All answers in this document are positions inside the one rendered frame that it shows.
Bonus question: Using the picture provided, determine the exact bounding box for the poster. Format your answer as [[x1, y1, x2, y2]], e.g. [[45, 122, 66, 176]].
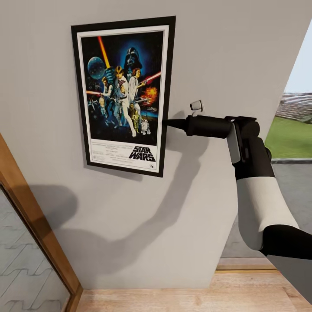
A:
[[71, 16, 176, 178]]

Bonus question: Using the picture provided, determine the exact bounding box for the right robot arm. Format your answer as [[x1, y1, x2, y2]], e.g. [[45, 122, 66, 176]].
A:
[[162, 99, 312, 305]]

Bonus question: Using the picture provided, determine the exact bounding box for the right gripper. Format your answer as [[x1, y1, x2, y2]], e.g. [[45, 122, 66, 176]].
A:
[[162, 115, 217, 137]]

